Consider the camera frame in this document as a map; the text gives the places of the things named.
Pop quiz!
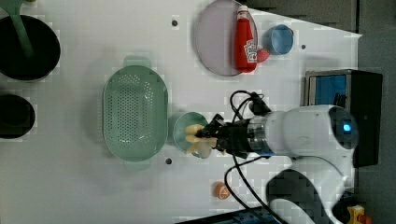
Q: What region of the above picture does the orange slice toy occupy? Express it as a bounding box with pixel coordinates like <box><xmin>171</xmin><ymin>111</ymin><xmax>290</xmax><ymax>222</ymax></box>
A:
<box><xmin>215</xmin><ymin>182</ymin><xmax>231</xmax><ymax>200</ymax></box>

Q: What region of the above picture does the green mug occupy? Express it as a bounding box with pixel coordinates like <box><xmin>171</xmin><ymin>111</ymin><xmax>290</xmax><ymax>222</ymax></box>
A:
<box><xmin>167</xmin><ymin>111</ymin><xmax>209</xmax><ymax>158</ymax></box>

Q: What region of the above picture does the blue bowl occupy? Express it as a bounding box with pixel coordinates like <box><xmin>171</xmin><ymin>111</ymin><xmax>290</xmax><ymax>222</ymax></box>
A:
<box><xmin>262</xmin><ymin>24</ymin><xmax>294</xmax><ymax>55</ymax></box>

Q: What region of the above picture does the black toaster oven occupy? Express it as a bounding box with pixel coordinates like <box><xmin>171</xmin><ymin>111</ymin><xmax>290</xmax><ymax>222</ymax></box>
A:
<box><xmin>304</xmin><ymin>69</ymin><xmax>383</xmax><ymax>168</ymax></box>

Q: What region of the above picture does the black pot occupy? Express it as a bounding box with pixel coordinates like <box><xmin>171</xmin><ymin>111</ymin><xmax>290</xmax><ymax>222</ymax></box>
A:
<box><xmin>0</xmin><ymin>15</ymin><xmax>61</xmax><ymax>81</ymax></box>

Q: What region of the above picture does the peeled banana toy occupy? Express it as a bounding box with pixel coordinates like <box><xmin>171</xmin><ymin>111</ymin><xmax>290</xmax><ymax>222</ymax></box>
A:
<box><xmin>184</xmin><ymin>124</ymin><xmax>217</xmax><ymax>159</ymax></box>

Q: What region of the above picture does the small black cup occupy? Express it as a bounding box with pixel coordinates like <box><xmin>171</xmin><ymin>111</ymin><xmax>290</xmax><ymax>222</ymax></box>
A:
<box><xmin>0</xmin><ymin>94</ymin><xmax>35</xmax><ymax>139</ymax></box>

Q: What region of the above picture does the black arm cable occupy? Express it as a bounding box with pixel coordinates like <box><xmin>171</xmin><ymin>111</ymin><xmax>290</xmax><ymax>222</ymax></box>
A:
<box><xmin>223</xmin><ymin>90</ymin><xmax>290</xmax><ymax>224</ymax></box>

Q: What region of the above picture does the green perforated colander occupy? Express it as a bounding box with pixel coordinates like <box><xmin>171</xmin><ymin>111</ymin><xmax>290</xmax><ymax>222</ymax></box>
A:
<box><xmin>102</xmin><ymin>56</ymin><xmax>168</xmax><ymax>172</ymax></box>

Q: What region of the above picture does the pink round plate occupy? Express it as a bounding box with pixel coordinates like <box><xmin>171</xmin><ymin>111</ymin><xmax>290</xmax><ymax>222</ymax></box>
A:
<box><xmin>194</xmin><ymin>0</ymin><xmax>258</xmax><ymax>77</ymax></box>

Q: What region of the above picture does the red ketchup bottle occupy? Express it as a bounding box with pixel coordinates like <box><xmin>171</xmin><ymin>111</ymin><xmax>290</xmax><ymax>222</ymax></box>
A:
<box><xmin>234</xmin><ymin>6</ymin><xmax>257</xmax><ymax>73</ymax></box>

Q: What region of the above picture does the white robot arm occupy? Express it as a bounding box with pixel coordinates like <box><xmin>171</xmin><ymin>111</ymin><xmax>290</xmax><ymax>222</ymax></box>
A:
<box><xmin>191</xmin><ymin>105</ymin><xmax>359</xmax><ymax>224</ymax></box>

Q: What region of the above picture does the green spatula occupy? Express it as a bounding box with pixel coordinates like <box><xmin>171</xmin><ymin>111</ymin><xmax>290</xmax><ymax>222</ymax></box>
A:
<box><xmin>0</xmin><ymin>0</ymin><xmax>34</xmax><ymax>59</ymax></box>

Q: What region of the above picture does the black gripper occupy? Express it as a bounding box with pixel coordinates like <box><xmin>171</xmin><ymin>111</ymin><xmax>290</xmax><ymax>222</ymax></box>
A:
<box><xmin>195</xmin><ymin>114</ymin><xmax>251</xmax><ymax>159</ymax></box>

